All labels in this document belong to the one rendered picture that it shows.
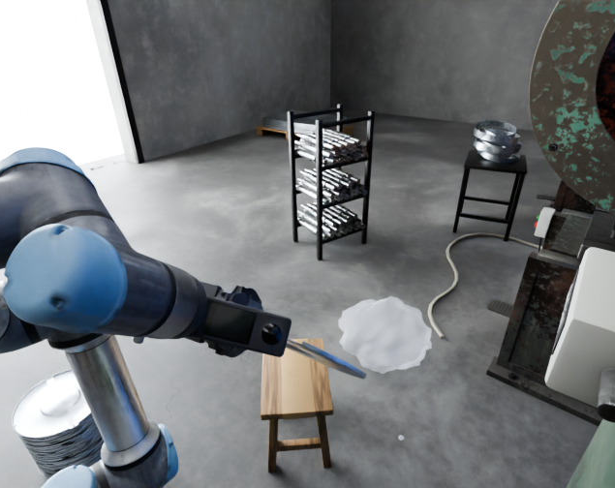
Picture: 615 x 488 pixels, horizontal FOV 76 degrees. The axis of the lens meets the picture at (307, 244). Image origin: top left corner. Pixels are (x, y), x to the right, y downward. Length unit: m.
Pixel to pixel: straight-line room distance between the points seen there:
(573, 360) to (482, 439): 1.66
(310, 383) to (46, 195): 1.20
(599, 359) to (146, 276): 0.30
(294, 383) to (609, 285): 1.31
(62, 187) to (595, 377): 0.39
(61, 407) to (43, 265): 1.40
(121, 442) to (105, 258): 0.64
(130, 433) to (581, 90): 1.39
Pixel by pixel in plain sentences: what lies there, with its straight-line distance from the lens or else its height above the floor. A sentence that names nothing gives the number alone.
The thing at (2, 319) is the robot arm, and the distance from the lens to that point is 0.72.
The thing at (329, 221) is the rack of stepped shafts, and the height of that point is 0.27.
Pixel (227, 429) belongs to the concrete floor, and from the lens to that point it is 1.79.
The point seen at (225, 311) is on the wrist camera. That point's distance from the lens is 0.45.
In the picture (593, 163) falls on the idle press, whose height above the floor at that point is 1.07.
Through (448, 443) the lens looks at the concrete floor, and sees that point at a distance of 1.79.
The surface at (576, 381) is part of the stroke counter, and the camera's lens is 0.20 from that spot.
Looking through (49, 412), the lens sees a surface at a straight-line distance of 1.71.
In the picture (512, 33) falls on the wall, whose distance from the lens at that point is 6.79.
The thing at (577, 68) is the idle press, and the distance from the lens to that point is 1.37.
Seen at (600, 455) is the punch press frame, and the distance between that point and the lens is 0.30.
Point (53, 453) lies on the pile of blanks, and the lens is 1.72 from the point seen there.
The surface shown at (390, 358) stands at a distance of 1.85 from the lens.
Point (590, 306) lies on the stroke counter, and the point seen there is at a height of 1.33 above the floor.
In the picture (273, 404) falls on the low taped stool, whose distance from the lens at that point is 1.42.
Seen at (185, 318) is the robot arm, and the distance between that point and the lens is 0.40.
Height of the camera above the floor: 1.44
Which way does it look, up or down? 29 degrees down
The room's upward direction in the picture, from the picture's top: 1 degrees counter-clockwise
